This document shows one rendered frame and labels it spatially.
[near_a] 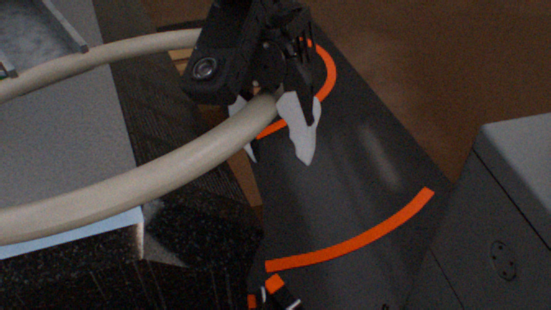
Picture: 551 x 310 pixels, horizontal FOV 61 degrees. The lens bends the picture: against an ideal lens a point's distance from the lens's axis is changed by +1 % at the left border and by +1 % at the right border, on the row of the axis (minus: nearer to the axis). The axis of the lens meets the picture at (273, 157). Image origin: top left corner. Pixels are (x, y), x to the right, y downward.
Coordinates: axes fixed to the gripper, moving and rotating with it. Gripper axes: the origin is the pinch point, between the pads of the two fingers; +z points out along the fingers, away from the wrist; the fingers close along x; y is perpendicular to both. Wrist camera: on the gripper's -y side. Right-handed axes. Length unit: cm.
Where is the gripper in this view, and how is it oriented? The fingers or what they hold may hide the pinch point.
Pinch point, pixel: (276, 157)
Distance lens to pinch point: 50.0
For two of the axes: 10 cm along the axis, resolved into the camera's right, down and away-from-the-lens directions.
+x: -9.0, -0.5, 4.4
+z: 2.0, 8.4, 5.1
